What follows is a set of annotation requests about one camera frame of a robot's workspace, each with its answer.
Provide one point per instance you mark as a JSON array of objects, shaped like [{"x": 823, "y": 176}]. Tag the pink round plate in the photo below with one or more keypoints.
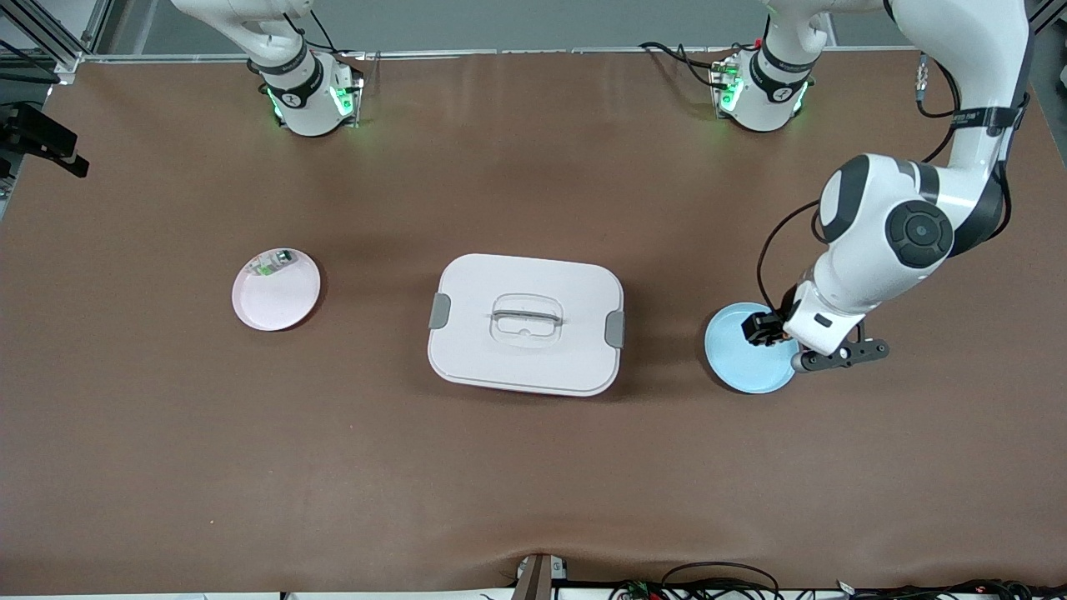
[{"x": 279, "y": 304}]

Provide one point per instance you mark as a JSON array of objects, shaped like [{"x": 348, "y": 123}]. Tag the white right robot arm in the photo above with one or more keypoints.
[{"x": 304, "y": 108}]

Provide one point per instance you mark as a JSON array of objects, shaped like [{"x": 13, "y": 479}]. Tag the aluminium table edge rail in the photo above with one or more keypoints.
[{"x": 500, "y": 52}]

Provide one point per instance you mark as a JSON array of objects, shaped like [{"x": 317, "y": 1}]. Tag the blue round plate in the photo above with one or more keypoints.
[{"x": 746, "y": 367}]

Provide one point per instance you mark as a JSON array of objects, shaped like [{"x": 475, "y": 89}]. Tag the white lidded storage box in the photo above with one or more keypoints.
[{"x": 500, "y": 358}]

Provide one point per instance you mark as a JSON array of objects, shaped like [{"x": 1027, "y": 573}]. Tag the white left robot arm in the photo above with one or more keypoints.
[{"x": 867, "y": 250}]

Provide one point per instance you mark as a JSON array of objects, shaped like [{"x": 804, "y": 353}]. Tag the grey box latch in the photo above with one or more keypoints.
[
  {"x": 439, "y": 311},
  {"x": 615, "y": 329}
]

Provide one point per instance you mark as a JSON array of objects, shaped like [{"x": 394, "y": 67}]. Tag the white green switch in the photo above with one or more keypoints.
[{"x": 271, "y": 265}]

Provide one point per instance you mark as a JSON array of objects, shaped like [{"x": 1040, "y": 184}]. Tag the metal table edge bracket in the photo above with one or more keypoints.
[{"x": 533, "y": 579}]

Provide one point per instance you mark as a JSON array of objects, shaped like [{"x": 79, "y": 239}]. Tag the aluminium frame post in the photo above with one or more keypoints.
[
  {"x": 65, "y": 62},
  {"x": 1052, "y": 10}
]

